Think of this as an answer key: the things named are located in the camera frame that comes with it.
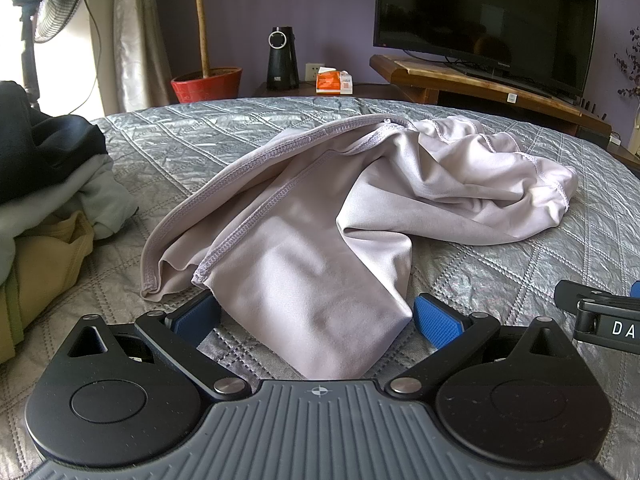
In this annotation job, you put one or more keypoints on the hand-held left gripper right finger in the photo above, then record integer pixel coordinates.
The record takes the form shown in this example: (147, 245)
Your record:
(437, 320)

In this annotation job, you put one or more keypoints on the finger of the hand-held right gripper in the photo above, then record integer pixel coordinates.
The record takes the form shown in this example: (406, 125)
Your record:
(567, 291)

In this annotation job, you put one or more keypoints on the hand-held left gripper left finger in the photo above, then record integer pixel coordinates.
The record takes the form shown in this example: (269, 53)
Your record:
(197, 312)

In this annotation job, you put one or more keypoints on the lavender garment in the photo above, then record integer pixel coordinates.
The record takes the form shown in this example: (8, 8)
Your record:
(310, 220)

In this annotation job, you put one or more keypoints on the grey quilted bedspread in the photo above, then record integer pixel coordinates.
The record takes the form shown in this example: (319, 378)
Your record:
(500, 270)

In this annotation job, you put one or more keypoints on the pale grey-green garment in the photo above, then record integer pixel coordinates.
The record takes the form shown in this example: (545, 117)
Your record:
(100, 200)

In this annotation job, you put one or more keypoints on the khaki garment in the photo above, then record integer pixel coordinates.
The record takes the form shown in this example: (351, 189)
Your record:
(45, 280)

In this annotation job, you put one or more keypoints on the navy jacket orange lining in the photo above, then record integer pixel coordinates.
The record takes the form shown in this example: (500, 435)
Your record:
(45, 155)

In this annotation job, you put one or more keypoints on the dried purple flowers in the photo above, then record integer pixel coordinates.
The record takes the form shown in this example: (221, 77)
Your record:
(630, 65)

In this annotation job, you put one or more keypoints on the wooden television stand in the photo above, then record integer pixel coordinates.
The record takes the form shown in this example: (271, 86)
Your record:
(450, 80)

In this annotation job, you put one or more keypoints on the orange tissue box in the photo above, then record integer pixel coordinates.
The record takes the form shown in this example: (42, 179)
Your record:
(332, 82)

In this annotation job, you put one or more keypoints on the black cylindrical speaker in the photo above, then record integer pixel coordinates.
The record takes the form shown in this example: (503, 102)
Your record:
(283, 60)

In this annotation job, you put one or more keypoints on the beige curtain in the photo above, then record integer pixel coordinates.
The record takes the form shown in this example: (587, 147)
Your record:
(140, 35)

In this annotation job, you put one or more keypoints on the green potted tree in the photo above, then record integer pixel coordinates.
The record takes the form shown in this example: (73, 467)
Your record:
(201, 20)

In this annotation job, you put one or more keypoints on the black television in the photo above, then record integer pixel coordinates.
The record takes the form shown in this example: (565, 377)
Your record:
(480, 10)

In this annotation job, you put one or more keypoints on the standing electric fan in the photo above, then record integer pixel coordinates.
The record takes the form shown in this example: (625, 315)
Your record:
(10, 50)

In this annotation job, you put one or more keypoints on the black standing fan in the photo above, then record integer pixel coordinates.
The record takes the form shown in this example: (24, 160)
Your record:
(65, 5)

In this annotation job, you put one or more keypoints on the white wall socket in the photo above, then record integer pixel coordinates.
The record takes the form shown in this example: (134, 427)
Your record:
(313, 70)

